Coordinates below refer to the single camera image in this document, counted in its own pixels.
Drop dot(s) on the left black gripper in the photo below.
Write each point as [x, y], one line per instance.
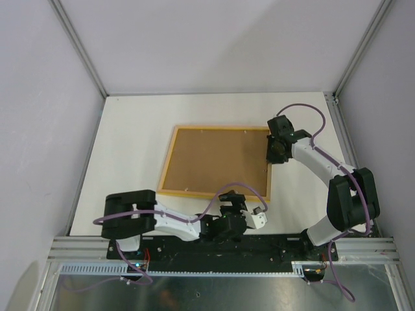
[237, 201]

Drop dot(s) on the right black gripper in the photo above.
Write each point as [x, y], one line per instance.
[270, 157]

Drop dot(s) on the yellow wooden picture frame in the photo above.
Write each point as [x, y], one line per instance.
[214, 194]

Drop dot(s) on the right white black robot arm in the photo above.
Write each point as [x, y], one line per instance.
[352, 196]

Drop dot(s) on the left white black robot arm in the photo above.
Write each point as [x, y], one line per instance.
[129, 215]

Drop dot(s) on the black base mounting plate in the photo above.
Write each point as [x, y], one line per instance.
[168, 251]

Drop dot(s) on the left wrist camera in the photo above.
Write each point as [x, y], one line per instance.
[256, 219]

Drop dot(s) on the white slotted cable duct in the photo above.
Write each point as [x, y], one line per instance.
[121, 269]

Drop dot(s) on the right aluminium corner post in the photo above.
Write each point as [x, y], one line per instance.
[366, 40]

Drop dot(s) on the aluminium corner post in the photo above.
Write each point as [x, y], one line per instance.
[75, 40]
[366, 40]

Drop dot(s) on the aluminium front rail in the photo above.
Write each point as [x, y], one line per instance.
[78, 249]

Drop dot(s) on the left aluminium corner post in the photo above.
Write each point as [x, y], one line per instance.
[75, 40]

